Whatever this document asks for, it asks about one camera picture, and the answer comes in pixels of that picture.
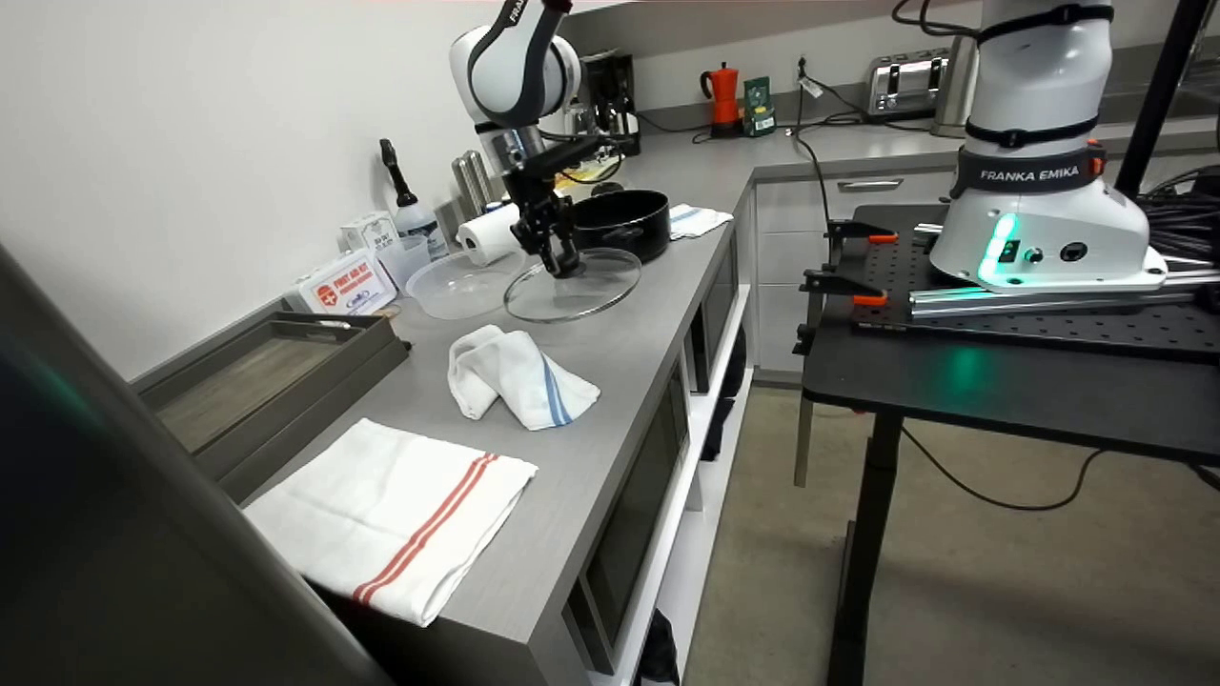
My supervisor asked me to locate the silver toaster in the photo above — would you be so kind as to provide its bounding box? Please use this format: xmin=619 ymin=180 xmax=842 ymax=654
xmin=864 ymin=49 xmax=954 ymax=123

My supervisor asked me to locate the black cooking pot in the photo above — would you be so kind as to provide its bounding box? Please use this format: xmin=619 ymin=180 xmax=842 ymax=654
xmin=564 ymin=188 xmax=673 ymax=268

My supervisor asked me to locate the crumpled white blue-striped cloth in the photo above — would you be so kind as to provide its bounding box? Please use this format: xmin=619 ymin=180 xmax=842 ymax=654
xmin=442 ymin=322 xmax=602 ymax=433

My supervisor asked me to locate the black robot table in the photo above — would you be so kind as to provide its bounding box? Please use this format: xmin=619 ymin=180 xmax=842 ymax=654
xmin=795 ymin=203 xmax=1220 ymax=686

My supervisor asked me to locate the aluminium rail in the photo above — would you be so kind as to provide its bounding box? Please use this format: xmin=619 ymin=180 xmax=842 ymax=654
xmin=903 ymin=268 xmax=1220 ymax=321

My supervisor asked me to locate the black coffee machine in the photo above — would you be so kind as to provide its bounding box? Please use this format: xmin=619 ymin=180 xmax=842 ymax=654
xmin=576 ymin=49 xmax=646 ymax=161

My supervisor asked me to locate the flat white red-striped cloth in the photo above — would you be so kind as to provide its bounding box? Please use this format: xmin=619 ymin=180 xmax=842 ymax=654
xmin=240 ymin=416 xmax=543 ymax=634

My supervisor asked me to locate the built-in black microwave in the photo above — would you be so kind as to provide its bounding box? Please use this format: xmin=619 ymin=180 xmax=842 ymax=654
xmin=564 ymin=364 xmax=696 ymax=663

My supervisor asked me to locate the green box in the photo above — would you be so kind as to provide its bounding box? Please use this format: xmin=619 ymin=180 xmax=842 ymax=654
xmin=738 ymin=76 xmax=781 ymax=136

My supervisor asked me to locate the clear plastic bowl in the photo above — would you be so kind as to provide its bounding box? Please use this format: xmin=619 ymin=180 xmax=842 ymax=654
xmin=400 ymin=245 xmax=530 ymax=322

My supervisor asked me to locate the folded white blue-striped cloth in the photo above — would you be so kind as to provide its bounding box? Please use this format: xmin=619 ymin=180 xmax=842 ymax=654
xmin=665 ymin=199 xmax=734 ymax=245

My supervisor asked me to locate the red kettle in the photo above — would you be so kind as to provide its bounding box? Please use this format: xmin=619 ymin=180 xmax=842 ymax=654
xmin=696 ymin=56 xmax=748 ymax=136

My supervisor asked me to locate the black counter cable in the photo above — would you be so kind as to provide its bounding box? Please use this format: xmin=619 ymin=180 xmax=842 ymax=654
xmin=788 ymin=53 xmax=882 ymax=236

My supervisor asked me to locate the red white package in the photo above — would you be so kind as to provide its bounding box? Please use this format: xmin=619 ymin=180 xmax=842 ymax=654
xmin=296 ymin=247 xmax=400 ymax=321

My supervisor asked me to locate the large black panel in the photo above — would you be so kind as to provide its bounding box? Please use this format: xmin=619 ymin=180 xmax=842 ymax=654
xmin=0 ymin=245 xmax=394 ymax=686

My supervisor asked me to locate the small white box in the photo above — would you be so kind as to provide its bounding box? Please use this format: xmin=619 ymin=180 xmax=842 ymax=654
xmin=338 ymin=208 xmax=410 ymax=288

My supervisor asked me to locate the steel shaker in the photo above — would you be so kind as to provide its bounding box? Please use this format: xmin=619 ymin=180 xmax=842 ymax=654
xmin=464 ymin=145 xmax=504 ymax=214
xmin=451 ymin=150 xmax=482 ymax=219

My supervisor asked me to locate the white paper towel roll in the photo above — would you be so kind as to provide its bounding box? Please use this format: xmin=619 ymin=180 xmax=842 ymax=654
xmin=452 ymin=203 xmax=525 ymax=268

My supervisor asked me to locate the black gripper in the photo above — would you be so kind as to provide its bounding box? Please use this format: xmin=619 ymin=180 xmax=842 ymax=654
xmin=508 ymin=155 xmax=588 ymax=283

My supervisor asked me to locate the black floor cable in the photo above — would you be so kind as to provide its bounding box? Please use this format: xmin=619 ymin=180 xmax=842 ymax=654
xmin=895 ymin=421 xmax=1109 ymax=517

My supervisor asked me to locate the black tripod pole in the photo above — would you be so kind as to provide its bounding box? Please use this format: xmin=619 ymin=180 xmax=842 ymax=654
xmin=1113 ymin=0 xmax=1215 ymax=203

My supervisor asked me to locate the glass pot lid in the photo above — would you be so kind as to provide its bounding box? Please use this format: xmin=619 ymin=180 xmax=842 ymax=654
xmin=501 ymin=245 xmax=646 ymax=322

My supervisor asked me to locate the orange-handled black clamp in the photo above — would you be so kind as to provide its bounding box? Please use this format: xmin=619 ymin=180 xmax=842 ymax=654
xmin=795 ymin=268 xmax=893 ymax=313
xmin=822 ymin=216 xmax=903 ymax=250

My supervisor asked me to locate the spray bottle with black trigger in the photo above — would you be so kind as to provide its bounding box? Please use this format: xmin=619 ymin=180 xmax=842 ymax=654
xmin=375 ymin=134 xmax=451 ymax=268

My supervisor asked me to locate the yellow cloth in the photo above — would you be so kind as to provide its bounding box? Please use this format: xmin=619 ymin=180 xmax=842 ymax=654
xmin=555 ymin=151 xmax=629 ymax=203

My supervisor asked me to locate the steel canister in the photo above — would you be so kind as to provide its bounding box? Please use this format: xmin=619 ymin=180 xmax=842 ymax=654
xmin=930 ymin=29 xmax=982 ymax=136

